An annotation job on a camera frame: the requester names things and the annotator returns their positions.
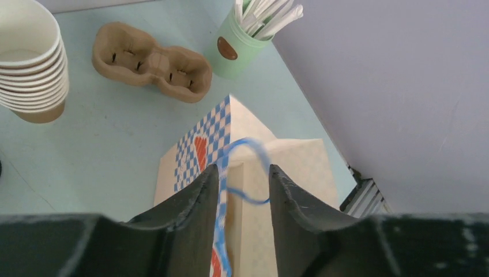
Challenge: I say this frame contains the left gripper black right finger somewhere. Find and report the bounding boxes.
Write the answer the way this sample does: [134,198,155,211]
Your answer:
[269,164,488,276]

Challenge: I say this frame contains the green straw holder cup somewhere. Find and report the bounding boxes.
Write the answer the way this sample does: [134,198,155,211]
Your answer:
[204,8,272,79]

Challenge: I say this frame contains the stack of brown paper cups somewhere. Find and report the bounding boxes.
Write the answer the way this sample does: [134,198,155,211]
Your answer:
[1,1,69,123]

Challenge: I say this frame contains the paper takeout bag blue handles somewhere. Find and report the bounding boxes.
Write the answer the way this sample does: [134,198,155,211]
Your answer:
[154,95,340,276]

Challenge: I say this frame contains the bundle of white wrapped straws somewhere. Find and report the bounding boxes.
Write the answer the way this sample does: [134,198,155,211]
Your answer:
[231,0,304,41]

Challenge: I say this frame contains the brown pulp cup carrier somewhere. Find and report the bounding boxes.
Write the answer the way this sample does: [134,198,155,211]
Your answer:
[92,22,213,103]

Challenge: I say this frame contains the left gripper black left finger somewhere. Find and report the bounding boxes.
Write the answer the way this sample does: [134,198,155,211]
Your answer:
[1,164,219,276]

